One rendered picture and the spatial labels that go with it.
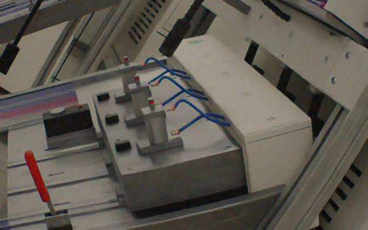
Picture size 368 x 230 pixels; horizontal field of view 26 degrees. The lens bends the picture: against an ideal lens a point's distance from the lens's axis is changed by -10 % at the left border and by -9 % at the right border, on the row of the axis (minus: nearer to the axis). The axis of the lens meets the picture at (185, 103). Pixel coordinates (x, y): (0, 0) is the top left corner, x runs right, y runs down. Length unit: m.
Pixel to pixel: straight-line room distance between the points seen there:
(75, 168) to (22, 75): 4.54
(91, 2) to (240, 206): 1.45
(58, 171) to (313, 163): 0.39
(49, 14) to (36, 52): 3.34
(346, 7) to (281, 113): 0.16
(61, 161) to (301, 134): 0.39
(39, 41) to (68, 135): 4.40
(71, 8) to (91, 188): 1.28
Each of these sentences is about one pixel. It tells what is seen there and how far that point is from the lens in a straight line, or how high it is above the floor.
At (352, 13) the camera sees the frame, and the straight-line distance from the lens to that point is 0.87.
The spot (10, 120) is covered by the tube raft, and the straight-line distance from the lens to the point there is 1.37.
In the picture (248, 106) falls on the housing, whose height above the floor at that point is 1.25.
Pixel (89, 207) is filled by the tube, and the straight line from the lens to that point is 0.97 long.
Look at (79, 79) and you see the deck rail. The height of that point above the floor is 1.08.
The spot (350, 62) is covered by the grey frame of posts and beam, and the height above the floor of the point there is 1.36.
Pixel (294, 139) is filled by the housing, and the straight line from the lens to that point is 0.91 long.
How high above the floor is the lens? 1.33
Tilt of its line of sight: 7 degrees down
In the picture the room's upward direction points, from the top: 32 degrees clockwise
